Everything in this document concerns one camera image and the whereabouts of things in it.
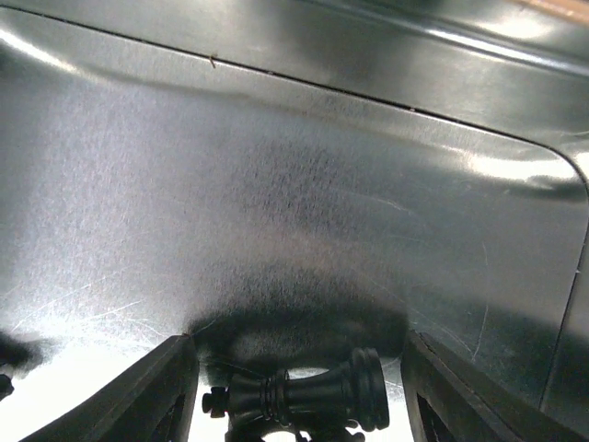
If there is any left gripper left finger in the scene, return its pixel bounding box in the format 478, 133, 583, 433
27, 335, 199, 441

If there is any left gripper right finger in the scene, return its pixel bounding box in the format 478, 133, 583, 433
402, 331, 588, 441

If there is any black king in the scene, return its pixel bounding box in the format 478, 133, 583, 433
202, 348, 389, 432

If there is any yellow metal tin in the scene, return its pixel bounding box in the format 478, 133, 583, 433
1, 1, 588, 441

